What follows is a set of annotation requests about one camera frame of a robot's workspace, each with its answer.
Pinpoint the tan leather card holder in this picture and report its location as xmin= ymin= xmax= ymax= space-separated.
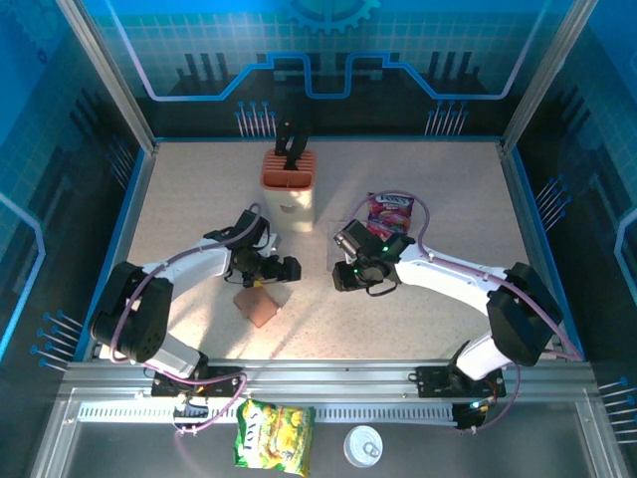
xmin=232 ymin=288 xmax=283 ymax=329

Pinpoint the cream and orange knife block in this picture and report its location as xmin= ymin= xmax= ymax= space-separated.
xmin=261 ymin=148 xmax=319 ymax=234

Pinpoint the purple snack bag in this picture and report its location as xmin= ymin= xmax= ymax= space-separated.
xmin=366 ymin=191 xmax=416 ymax=236

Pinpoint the yellow green chips bag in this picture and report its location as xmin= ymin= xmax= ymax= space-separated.
xmin=233 ymin=397 xmax=317 ymax=477

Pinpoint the silver tin can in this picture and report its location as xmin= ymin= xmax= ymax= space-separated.
xmin=342 ymin=425 xmax=385 ymax=469

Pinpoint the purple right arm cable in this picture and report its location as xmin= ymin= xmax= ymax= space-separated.
xmin=353 ymin=191 xmax=586 ymax=434

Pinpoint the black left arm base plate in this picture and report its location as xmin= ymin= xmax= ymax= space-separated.
xmin=150 ymin=364 xmax=249 ymax=399

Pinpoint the aluminium frame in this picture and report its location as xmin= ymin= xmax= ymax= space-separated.
xmin=29 ymin=0 xmax=633 ymax=478

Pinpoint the black handled knife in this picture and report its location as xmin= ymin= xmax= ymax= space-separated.
xmin=283 ymin=126 xmax=313 ymax=172
xmin=275 ymin=118 xmax=296 ymax=156

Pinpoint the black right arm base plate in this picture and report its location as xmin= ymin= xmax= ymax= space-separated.
xmin=414 ymin=364 xmax=508 ymax=399

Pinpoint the white slotted cable duct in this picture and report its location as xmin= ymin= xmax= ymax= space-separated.
xmin=77 ymin=403 xmax=457 ymax=424

